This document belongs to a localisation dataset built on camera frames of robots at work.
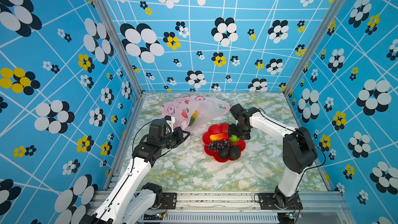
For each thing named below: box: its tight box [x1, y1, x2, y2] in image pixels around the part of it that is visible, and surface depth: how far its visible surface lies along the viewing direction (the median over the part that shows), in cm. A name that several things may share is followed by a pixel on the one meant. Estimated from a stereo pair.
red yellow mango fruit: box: [209, 132, 230, 142], surface depth 93 cm
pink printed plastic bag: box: [161, 95, 231, 132], surface depth 96 cm
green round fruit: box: [229, 134, 240, 143], surface depth 90 cm
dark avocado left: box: [218, 146, 231, 160], surface depth 86 cm
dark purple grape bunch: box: [206, 139, 234, 152], surface depth 88 cm
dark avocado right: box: [229, 145, 241, 161], surface depth 85 cm
